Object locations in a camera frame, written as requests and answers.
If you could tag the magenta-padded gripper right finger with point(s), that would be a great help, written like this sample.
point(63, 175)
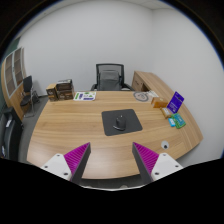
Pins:
point(146, 159)

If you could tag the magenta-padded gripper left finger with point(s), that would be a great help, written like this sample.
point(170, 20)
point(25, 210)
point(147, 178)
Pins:
point(76, 158)

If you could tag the dark grey computer mouse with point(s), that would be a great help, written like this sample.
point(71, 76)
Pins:
point(119, 124)

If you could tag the dark grey mouse pad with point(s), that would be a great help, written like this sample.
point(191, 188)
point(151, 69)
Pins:
point(133, 123)

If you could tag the small white round device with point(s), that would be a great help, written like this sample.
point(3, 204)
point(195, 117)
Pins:
point(165, 144)

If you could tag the small teal packet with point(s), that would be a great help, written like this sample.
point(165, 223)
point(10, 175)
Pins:
point(171, 122)

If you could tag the green packet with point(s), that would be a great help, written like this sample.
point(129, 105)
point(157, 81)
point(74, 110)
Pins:
point(179, 121)

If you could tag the small tan box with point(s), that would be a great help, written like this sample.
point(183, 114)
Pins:
point(166, 112)

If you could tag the orange cardboard box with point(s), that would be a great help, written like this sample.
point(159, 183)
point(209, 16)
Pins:
point(158, 102)

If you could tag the white printed sticker sheet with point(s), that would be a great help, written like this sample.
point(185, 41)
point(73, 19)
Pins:
point(85, 96)

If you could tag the round white printed disc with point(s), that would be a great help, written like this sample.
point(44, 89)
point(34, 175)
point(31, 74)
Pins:
point(141, 96)

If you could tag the purple standing card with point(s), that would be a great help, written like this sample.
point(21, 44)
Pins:
point(175, 102)

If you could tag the white paper packet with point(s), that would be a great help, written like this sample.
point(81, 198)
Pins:
point(153, 93)

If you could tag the small brown carton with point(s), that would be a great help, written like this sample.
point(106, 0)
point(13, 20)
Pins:
point(52, 92)

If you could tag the black leather armchair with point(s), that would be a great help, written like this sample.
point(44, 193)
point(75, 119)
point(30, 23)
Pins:
point(9, 133)

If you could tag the open dark carton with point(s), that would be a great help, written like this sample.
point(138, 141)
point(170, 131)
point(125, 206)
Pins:
point(64, 84)

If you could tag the wooden side cabinet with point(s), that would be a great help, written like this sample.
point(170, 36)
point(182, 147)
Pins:
point(143, 80)

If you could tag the grey backpack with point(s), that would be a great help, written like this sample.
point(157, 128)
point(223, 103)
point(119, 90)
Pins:
point(110, 80)

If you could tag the black visitor chair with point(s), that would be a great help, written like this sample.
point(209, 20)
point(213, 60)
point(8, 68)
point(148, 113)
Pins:
point(27, 84)

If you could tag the black mesh office chair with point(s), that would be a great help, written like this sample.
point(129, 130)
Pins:
point(98, 71)

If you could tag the wooden shelf unit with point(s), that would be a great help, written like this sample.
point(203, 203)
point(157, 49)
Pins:
point(11, 93)

